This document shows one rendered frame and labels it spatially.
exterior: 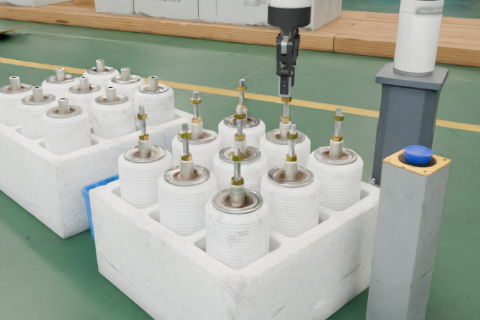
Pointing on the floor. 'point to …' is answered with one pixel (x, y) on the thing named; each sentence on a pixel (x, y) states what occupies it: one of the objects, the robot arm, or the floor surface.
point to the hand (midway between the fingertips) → (286, 83)
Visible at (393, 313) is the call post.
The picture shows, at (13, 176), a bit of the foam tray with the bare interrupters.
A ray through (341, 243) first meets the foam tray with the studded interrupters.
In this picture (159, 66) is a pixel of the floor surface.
